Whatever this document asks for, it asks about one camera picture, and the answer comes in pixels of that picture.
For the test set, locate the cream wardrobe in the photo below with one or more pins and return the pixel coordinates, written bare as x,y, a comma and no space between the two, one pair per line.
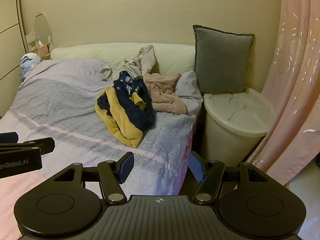
10,42

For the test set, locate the navy printed garment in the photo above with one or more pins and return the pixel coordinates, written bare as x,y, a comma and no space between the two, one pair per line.
128,83

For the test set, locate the pink box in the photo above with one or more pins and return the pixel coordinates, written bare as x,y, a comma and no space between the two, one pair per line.
43,51

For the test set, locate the oval mirror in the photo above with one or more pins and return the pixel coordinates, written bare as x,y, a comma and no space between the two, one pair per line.
41,27

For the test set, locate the pink patterned curtain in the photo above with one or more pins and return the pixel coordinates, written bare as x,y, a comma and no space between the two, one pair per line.
295,80

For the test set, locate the grey square cushion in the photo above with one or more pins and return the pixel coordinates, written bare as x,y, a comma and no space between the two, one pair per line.
222,62

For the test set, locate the grey beige garment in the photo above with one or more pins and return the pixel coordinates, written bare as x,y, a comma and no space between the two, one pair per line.
147,60

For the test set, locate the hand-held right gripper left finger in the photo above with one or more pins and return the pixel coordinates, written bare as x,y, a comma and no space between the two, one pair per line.
126,167

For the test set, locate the white round bin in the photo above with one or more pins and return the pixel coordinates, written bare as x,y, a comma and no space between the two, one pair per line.
225,145

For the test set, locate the tan garment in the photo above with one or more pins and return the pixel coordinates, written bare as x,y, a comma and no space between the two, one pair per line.
162,90

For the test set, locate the light blue cloth pile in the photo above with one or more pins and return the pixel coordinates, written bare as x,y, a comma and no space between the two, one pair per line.
30,63

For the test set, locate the navy yellow fleece garment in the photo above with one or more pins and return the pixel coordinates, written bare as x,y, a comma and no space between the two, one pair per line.
130,120

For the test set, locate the cream long bolster pillow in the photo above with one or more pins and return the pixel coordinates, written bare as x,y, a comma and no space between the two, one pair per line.
87,51

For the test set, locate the white round bin lid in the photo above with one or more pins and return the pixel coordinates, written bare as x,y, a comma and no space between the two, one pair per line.
240,110

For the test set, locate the pink grey striped bedspread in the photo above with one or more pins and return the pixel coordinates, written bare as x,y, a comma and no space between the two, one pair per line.
62,100

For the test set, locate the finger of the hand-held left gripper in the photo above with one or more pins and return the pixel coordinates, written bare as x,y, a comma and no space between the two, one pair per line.
37,146
8,137

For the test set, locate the lilac pillow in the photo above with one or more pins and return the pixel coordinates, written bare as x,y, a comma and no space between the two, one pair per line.
187,85

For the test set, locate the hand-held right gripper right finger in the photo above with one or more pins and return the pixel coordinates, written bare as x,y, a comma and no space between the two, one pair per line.
196,167

